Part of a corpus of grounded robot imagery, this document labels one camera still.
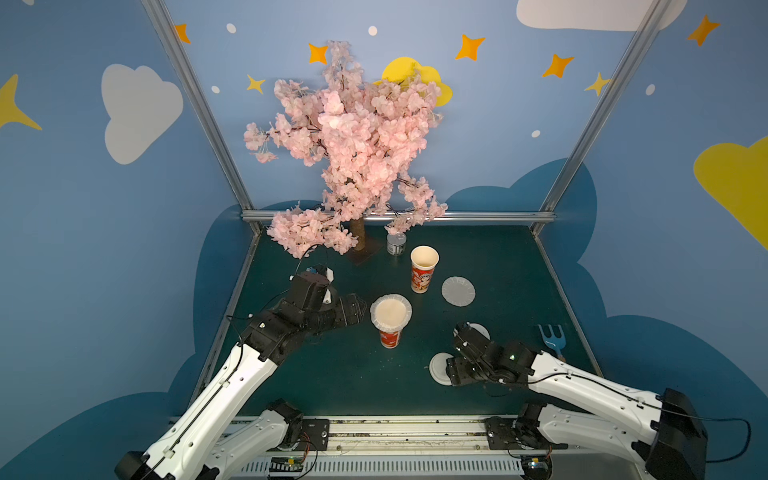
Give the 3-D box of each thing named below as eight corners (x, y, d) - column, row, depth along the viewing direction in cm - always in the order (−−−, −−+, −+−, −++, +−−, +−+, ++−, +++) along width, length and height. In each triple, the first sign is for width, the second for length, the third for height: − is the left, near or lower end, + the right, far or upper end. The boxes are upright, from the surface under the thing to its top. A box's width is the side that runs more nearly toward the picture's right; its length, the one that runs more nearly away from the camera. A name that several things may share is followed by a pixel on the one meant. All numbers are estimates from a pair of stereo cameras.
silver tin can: (386, 258, 116) (386, 245, 110) (386, 246, 120) (386, 233, 114) (405, 258, 116) (406, 245, 110) (405, 246, 120) (406, 233, 114)
